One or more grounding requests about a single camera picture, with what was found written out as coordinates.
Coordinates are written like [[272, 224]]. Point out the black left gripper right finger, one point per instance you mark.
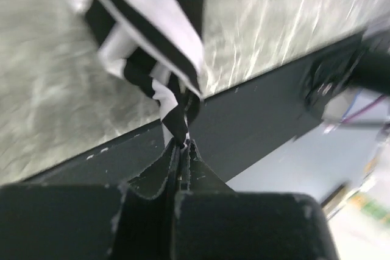
[[213, 222]]

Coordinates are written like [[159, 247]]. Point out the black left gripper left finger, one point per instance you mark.
[[127, 220]]

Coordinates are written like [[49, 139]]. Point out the black white striped garment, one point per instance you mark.
[[156, 45]]

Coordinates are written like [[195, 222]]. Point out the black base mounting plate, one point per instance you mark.
[[235, 128]]

